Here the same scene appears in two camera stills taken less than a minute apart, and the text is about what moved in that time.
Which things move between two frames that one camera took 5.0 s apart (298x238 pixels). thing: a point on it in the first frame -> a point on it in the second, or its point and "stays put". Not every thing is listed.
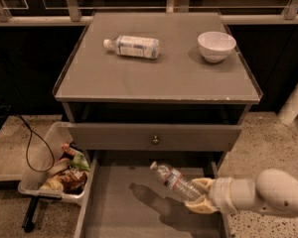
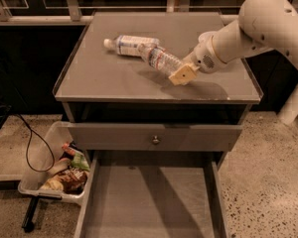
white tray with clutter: [59, 168] stays put
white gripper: [221, 194] -> [204, 59]
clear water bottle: [183, 185] -> [158, 59]
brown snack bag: [70, 179] stays put
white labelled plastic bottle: [139, 47] stays put
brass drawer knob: [155, 140] stays put
